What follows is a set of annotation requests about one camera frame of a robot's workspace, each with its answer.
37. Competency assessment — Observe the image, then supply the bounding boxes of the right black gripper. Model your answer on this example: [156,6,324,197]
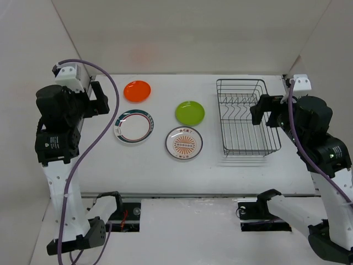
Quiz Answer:
[250,93,307,147]

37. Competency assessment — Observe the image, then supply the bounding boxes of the white plate green rim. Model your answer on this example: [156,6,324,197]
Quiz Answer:
[114,109,154,144]

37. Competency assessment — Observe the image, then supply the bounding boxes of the white plate orange sunburst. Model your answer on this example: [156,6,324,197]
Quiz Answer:
[165,126,204,160]

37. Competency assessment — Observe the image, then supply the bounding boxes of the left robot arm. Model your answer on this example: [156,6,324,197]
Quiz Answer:
[35,81,124,256]

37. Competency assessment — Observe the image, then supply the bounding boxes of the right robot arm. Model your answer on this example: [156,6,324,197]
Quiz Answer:
[250,94,352,264]

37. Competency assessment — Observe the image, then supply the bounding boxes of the black wire dish rack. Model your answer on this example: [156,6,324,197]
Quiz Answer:
[216,78,281,156]

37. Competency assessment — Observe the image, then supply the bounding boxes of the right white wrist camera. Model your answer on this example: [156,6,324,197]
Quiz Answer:
[286,74,312,93]

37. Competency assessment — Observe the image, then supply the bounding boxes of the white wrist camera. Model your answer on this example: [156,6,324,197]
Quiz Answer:
[54,63,85,93]
[286,74,312,93]

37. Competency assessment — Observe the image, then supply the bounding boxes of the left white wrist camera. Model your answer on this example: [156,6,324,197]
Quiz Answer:
[54,63,85,93]

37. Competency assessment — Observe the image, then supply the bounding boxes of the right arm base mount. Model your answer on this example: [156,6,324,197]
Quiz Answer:
[236,202,292,232]

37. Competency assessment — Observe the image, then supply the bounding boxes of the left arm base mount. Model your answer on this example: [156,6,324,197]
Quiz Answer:
[89,201,141,232]

